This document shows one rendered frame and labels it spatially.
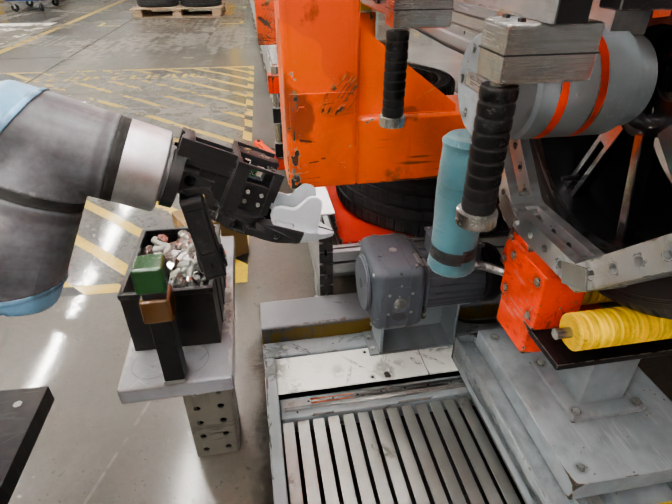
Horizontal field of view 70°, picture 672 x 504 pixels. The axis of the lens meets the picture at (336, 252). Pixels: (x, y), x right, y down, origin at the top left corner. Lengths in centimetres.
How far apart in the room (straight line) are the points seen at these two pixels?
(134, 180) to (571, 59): 42
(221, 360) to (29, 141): 44
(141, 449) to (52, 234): 85
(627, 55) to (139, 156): 57
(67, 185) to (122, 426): 92
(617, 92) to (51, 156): 63
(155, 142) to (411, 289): 72
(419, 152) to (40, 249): 86
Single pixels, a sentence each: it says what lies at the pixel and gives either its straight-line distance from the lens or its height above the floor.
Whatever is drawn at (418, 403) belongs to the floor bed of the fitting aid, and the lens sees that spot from 126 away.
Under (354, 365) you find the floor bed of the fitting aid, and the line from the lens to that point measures 129.
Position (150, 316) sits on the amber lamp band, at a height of 59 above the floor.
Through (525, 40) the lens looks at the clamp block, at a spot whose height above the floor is 94.
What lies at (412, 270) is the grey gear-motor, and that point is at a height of 40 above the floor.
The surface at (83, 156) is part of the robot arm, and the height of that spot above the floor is 84.
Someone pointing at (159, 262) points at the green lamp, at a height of 66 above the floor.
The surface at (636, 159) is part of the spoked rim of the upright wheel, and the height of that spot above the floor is 74.
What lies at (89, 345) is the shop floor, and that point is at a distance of 163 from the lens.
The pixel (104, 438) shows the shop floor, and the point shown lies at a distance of 136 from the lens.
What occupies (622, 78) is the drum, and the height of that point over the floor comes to 87.
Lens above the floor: 101
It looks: 33 degrees down
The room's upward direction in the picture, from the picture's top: straight up
